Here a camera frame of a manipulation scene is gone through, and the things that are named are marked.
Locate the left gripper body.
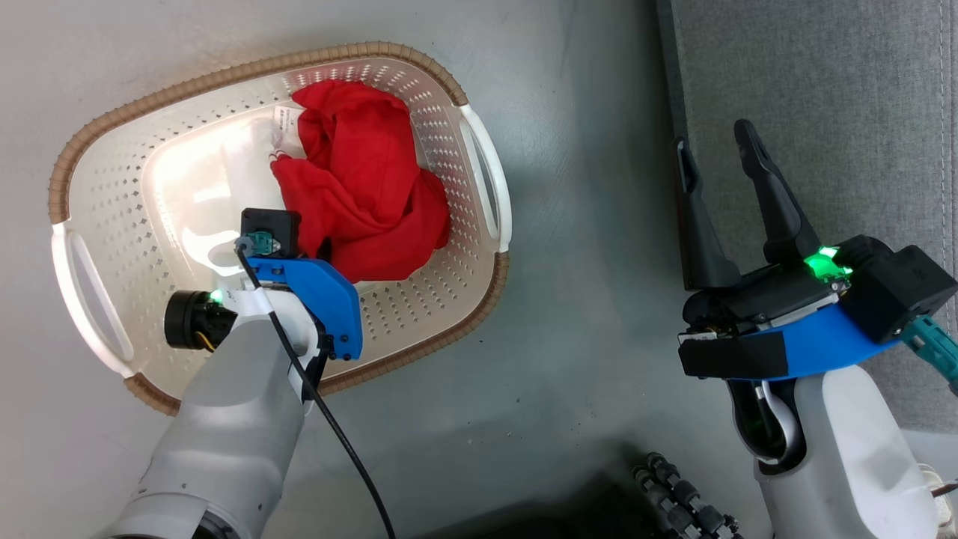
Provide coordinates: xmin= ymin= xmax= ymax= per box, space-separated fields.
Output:
xmin=163 ymin=287 xmax=272 ymax=353

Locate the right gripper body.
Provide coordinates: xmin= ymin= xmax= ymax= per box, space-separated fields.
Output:
xmin=677 ymin=259 xmax=851 ymax=362

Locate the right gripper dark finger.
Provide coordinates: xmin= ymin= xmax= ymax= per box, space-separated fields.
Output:
xmin=671 ymin=136 xmax=743 ymax=292
xmin=733 ymin=119 xmax=822 ymax=266

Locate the plain red garment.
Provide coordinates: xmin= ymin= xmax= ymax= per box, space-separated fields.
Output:
xmin=269 ymin=79 xmax=453 ymax=284

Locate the grey fabric sofa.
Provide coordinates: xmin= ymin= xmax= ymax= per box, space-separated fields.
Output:
xmin=656 ymin=0 xmax=958 ymax=433

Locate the white perforated laundry basket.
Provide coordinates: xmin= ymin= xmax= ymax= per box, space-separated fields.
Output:
xmin=48 ymin=42 xmax=514 ymax=417

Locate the right blue camera mount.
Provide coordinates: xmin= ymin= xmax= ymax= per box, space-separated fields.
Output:
xmin=677 ymin=302 xmax=903 ymax=383

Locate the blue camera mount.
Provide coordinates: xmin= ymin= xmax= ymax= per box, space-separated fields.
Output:
xmin=677 ymin=302 xmax=903 ymax=383
xmin=245 ymin=256 xmax=364 ymax=362

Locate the left teal cable connector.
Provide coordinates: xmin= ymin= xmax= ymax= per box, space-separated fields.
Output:
xmin=234 ymin=231 xmax=281 ymax=257

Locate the teal cable connector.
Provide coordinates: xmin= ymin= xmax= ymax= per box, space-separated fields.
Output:
xmin=901 ymin=314 xmax=958 ymax=396
xmin=234 ymin=231 xmax=281 ymax=257

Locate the left blue camera mount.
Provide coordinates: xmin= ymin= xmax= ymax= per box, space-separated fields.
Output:
xmin=245 ymin=256 xmax=364 ymax=362

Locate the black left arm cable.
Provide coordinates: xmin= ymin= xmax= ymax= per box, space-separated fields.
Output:
xmin=235 ymin=241 xmax=398 ymax=539

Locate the right teal cable connector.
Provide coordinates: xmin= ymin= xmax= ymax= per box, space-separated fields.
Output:
xmin=901 ymin=314 xmax=958 ymax=396

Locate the black corrugated cable conduit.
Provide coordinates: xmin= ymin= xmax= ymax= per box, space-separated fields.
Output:
xmin=632 ymin=451 xmax=743 ymax=539

